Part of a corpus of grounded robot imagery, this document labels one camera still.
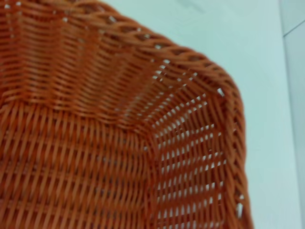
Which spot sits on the orange woven wicker basket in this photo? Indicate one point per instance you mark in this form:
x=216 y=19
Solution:
x=95 y=143

